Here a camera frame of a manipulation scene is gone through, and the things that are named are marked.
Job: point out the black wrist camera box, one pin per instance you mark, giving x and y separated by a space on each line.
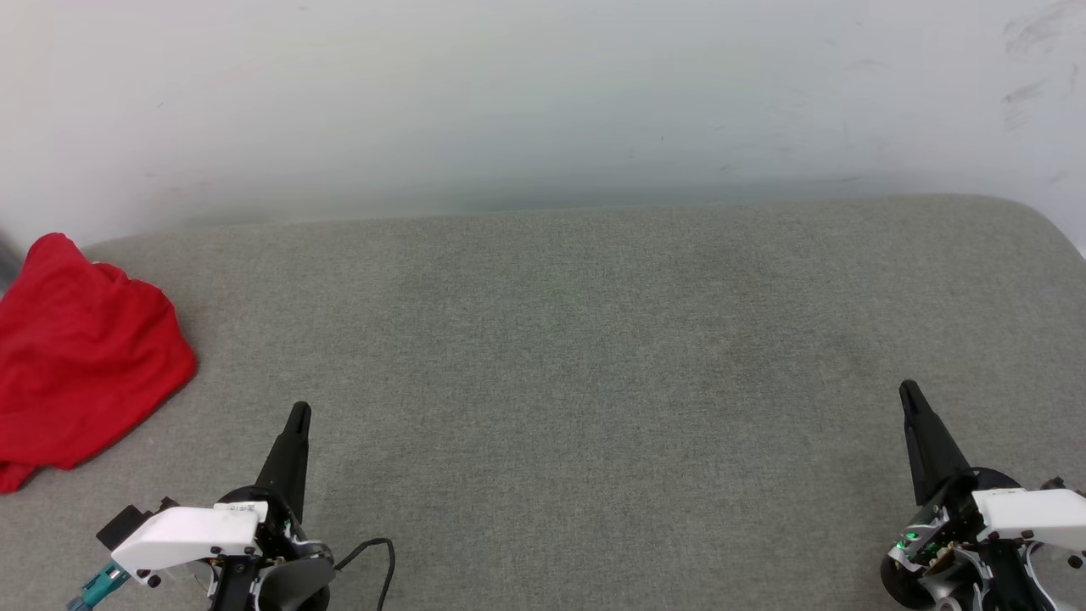
127 524

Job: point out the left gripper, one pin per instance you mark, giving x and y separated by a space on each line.
191 535

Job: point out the grey fabric sofa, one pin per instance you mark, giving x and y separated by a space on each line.
594 356

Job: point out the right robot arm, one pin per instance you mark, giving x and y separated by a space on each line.
912 585

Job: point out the red basketball jersey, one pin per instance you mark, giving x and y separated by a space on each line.
81 356

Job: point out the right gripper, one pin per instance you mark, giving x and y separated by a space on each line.
1027 518

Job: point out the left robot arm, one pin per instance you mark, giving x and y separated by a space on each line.
297 585

